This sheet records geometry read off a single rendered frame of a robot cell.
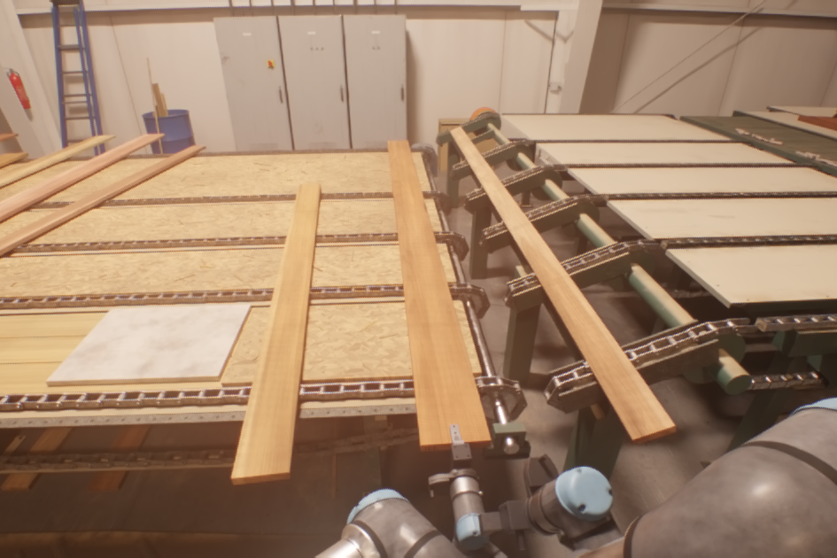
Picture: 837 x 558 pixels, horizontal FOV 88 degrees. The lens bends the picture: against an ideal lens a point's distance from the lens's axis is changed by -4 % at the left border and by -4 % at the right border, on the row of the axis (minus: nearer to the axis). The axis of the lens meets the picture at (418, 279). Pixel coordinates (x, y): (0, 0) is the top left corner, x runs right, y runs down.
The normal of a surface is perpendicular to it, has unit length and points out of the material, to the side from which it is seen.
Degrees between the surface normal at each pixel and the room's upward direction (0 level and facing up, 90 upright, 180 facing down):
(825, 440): 15
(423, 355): 0
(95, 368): 0
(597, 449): 90
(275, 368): 0
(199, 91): 89
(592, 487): 25
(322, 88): 90
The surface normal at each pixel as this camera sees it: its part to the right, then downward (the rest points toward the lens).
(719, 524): -0.73, -0.51
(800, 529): -0.38, -0.46
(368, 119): 0.07, 0.50
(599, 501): 0.18, -0.60
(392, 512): 0.14, -0.92
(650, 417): -0.37, -0.79
